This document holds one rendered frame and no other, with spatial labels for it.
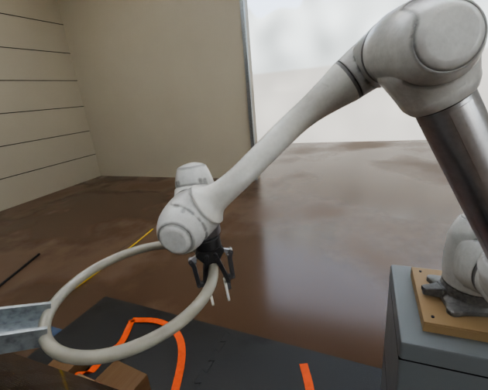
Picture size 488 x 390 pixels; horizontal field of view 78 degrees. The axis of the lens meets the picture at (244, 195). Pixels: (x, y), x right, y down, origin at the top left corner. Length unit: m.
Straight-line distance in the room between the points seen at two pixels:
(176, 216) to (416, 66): 0.48
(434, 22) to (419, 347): 0.77
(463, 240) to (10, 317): 1.21
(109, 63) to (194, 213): 6.12
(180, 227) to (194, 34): 5.10
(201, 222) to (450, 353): 0.73
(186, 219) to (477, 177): 0.54
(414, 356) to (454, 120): 0.65
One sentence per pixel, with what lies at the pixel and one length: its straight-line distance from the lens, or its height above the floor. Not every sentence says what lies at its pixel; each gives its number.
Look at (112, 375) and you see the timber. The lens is 1.97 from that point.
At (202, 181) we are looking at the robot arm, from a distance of 0.77.
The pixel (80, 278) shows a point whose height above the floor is 0.96.
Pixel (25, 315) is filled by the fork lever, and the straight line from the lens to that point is 1.03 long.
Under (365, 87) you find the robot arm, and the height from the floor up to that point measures 1.46.
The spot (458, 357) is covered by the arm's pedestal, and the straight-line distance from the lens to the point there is 1.03.
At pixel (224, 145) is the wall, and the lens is 5.42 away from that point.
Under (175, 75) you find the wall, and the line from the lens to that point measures 5.76.
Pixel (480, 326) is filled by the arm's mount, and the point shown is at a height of 0.83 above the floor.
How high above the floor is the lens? 1.47
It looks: 19 degrees down
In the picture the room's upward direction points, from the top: 5 degrees counter-clockwise
